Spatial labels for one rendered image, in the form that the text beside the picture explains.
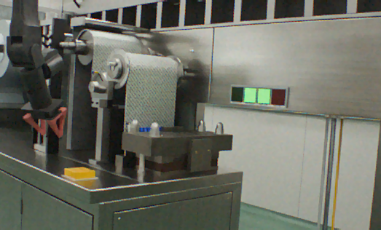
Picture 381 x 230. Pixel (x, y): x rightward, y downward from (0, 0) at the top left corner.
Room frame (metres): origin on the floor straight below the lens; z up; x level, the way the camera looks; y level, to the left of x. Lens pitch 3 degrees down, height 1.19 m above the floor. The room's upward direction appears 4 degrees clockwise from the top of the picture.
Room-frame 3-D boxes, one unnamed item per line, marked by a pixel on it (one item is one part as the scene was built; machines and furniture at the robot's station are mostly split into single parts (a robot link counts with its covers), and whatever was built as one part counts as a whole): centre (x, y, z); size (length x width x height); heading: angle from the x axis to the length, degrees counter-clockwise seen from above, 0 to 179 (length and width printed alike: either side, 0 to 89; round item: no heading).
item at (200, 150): (1.52, -0.06, 0.96); 0.10 x 0.03 x 0.11; 134
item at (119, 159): (1.63, 0.13, 0.92); 0.28 x 0.04 x 0.04; 134
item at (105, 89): (1.59, 0.31, 1.05); 0.06 x 0.05 x 0.31; 134
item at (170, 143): (1.58, 0.02, 1.00); 0.40 x 0.16 x 0.06; 134
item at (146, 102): (1.63, 0.13, 1.11); 0.23 x 0.01 x 0.18; 134
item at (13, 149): (2.29, 0.89, 0.88); 2.52 x 0.66 x 0.04; 44
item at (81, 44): (1.76, 0.45, 1.33); 0.06 x 0.06 x 0.06; 44
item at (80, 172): (1.31, 0.32, 0.91); 0.07 x 0.07 x 0.02; 44
